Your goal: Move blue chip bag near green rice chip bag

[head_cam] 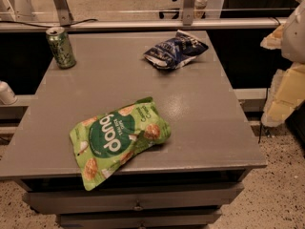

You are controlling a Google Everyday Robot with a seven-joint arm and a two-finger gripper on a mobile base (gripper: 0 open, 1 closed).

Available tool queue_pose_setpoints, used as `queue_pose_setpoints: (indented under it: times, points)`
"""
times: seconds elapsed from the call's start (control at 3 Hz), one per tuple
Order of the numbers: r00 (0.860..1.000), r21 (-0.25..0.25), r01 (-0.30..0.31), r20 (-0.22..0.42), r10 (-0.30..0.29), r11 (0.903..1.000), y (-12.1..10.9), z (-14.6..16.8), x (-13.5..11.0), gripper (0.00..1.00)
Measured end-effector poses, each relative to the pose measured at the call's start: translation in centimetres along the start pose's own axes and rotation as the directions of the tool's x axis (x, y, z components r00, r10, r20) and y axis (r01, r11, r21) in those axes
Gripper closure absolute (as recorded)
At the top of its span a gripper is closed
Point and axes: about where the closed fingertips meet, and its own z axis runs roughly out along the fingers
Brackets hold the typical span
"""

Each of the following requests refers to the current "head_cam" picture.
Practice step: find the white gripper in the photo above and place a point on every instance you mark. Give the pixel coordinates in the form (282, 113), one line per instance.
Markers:
(294, 35)

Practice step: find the blue chip bag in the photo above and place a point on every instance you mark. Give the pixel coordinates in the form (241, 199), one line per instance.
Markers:
(176, 52)

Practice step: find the green rice chip bag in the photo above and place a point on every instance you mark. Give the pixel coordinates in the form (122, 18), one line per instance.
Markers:
(104, 143)

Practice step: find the white pipe in background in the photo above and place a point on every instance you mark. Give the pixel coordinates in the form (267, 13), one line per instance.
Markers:
(200, 0)

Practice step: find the green soda can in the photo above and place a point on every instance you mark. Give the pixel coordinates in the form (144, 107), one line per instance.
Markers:
(61, 48)

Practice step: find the grey cabinet upper drawer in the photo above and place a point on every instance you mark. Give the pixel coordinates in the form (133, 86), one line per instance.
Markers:
(134, 199)

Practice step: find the grey cabinet drawer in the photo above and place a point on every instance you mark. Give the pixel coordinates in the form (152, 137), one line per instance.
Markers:
(134, 199)
(133, 220)

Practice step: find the grey cabinet lower drawer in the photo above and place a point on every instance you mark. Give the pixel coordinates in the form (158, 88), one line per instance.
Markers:
(133, 220)

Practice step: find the white cylinder at left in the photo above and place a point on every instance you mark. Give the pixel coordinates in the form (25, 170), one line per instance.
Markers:
(7, 96)

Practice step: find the metal railing frame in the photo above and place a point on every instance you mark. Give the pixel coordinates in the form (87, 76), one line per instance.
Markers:
(140, 15)

